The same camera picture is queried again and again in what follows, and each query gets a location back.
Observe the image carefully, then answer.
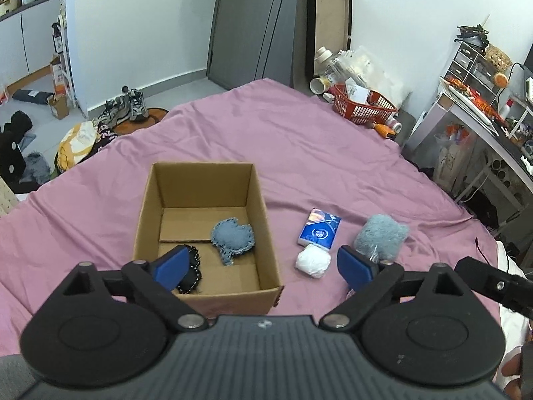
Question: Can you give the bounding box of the brown floor mat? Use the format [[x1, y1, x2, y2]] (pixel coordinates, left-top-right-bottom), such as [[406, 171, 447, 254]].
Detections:
[[113, 107, 170, 135]]

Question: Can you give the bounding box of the white storage rack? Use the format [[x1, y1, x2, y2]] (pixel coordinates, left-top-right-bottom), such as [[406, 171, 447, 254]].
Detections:
[[52, 2, 89, 118]]

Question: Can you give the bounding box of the woven bamboo basket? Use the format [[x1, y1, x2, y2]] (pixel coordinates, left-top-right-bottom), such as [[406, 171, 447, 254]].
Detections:
[[484, 44, 512, 72]]

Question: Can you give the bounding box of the small open cardboard box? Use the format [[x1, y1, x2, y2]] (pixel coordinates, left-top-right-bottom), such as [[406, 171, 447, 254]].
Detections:
[[47, 94, 70, 120]]

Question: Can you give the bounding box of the grey-blue fluffy plush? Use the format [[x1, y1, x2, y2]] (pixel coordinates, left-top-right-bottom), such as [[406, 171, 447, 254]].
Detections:
[[353, 214, 411, 264]]

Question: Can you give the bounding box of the white paper bag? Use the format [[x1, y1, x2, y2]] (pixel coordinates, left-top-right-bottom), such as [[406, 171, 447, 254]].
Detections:
[[432, 133, 472, 193]]

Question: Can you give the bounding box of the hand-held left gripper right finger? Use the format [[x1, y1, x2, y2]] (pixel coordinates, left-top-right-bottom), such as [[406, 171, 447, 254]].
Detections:
[[318, 245, 465, 334]]

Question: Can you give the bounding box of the table with dotted cloth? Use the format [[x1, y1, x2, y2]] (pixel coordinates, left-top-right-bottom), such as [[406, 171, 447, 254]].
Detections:
[[0, 175, 20, 217]]

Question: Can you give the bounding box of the pair of grey sneakers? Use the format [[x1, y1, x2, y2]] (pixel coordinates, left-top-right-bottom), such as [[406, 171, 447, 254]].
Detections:
[[98, 87, 145, 125]]

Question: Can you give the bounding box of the person's left forearm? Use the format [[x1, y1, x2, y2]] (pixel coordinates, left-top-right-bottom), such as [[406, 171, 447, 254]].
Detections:
[[0, 353, 36, 400]]

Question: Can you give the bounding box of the blue tissue pack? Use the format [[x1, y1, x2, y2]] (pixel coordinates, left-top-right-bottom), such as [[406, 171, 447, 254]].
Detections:
[[296, 208, 342, 250]]

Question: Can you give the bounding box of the pile of clear plastic bags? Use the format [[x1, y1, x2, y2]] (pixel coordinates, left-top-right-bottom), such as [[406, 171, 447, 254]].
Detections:
[[331, 45, 413, 111]]

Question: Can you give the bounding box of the white bedding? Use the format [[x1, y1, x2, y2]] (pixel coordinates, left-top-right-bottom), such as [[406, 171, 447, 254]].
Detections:
[[495, 239, 533, 344]]

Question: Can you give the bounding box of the pink bed sheet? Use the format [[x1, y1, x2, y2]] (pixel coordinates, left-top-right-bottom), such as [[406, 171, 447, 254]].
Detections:
[[0, 78, 506, 344]]

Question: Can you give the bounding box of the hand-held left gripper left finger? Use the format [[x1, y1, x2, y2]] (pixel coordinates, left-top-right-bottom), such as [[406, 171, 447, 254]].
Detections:
[[62, 245, 209, 334]]

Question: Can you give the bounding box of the white soft ball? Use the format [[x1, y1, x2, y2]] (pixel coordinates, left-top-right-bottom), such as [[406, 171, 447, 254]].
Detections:
[[295, 245, 332, 279]]

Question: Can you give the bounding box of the black picture frame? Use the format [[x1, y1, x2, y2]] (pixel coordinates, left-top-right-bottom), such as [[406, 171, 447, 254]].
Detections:
[[306, 0, 353, 89]]

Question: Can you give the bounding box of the orange bottle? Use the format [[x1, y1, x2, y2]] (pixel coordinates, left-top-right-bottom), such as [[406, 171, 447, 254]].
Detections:
[[365, 117, 403, 139]]

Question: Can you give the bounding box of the red plastic basket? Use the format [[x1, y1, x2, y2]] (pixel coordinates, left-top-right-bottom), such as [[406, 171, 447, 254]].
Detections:
[[332, 83, 398, 125]]

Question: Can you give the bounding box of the yellow white bag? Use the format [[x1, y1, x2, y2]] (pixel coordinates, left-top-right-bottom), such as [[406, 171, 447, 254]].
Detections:
[[55, 121, 101, 172]]

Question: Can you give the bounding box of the grey-blue fluffy cloth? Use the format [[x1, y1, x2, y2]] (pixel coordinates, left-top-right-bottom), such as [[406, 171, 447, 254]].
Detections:
[[21, 152, 51, 185]]

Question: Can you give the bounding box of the dark flat parcel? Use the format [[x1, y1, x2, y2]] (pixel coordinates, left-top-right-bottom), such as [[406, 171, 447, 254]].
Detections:
[[12, 89, 56, 106]]

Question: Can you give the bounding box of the black clothes pile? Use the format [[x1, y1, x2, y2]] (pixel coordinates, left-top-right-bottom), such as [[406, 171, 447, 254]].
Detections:
[[0, 110, 35, 186]]

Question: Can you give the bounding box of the white desk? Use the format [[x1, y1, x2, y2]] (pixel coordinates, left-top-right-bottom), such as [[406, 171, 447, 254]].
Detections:
[[405, 76, 533, 219]]

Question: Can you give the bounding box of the dark grey door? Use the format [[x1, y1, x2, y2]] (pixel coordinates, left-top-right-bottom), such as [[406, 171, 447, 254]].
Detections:
[[206, 0, 311, 91]]

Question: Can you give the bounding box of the black stitched fabric pad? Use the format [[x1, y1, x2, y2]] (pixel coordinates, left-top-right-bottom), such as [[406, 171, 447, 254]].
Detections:
[[173, 245, 203, 296]]

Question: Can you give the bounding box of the person's right hand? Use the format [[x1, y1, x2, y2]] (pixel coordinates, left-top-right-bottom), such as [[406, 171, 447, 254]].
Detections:
[[501, 354, 526, 400]]

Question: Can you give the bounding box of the grey drawer organizer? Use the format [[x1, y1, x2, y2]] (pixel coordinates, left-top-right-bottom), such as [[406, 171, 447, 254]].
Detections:
[[447, 41, 489, 89]]

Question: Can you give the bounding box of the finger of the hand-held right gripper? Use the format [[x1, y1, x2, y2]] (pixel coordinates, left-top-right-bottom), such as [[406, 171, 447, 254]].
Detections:
[[454, 256, 533, 317]]

